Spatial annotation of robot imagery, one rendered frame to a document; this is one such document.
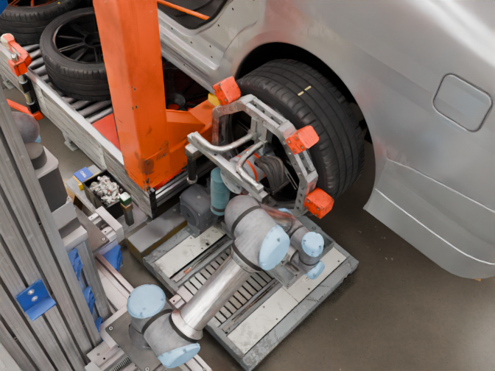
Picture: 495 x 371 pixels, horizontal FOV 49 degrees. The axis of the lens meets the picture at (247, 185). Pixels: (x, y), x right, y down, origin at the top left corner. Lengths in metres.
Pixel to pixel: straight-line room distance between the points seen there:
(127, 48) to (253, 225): 0.84
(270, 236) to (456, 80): 0.72
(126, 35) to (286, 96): 0.61
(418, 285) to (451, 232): 1.03
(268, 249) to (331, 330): 1.41
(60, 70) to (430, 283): 2.38
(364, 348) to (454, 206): 1.08
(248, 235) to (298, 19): 0.87
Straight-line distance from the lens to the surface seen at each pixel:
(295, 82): 2.12
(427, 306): 3.04
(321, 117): 2.07
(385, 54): 1.84
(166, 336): 1.64
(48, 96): 3.34
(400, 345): 2.90
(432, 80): 1.78
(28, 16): 3.79
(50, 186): 1.43
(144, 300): 1.69
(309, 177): 2.07
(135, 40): 2.01
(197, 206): 2.66
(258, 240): 1.49
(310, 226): 2.85
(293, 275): 2.77
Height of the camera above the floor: 2.55
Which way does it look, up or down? 51 degrees down
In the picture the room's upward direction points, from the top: 5 degrees clockwise
